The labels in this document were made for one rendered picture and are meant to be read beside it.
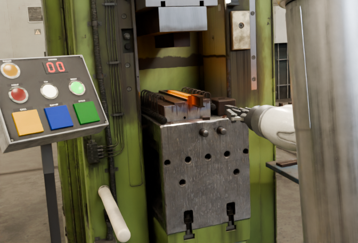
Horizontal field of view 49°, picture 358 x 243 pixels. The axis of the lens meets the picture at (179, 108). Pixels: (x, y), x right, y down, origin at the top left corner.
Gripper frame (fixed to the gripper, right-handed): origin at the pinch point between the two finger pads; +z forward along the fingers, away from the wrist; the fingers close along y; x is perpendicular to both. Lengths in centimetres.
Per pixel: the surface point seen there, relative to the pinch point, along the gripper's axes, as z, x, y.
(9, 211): 211, -100, -93
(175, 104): 35.0, -1.5, -7.8
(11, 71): 19, 16, -66
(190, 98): 33.6, 0.5, -1.6
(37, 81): 20, 13, -58
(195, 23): 35.1, 30.1, 2.4
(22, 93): 15, 10, -63
